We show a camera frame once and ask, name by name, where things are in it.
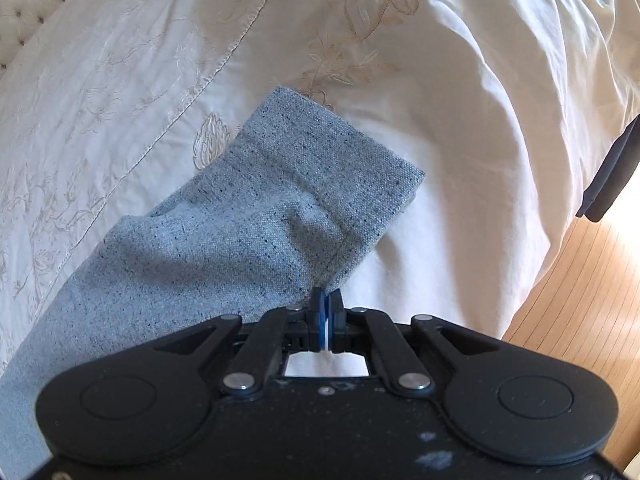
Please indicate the cream embroidered bedspread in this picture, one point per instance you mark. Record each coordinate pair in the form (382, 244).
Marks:
(450, 125)

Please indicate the cream tufted headboard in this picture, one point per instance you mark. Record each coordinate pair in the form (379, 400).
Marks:
(30, 0)

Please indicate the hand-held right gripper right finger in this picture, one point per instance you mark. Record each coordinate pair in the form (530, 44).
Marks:
(332, 312)

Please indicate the dark cloth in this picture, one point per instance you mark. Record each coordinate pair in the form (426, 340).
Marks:
(612, 170)

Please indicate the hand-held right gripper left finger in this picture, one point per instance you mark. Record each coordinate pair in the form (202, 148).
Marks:
(317, 312)

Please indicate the grey-blue flecked pants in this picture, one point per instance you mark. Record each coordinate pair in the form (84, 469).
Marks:
(240, 240)

